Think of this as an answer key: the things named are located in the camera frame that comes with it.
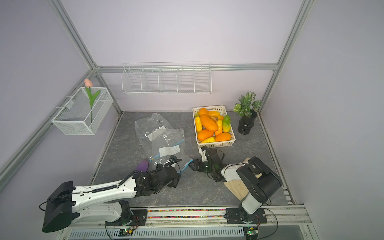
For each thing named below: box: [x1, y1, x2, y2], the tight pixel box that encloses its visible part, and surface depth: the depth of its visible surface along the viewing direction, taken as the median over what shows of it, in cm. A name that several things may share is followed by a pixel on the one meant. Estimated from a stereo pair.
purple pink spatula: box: [136, 159, 149, 172], surface depth 93 cm
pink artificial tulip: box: [84, 78, 101, 124], surface depth 82 cm
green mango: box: [222, 115, 231, 133], surface depth 101 cm
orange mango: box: [215, 132, 232, 142], surface depth 99 cm
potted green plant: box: [233, 90, 262, 135], surface depth 92 cm
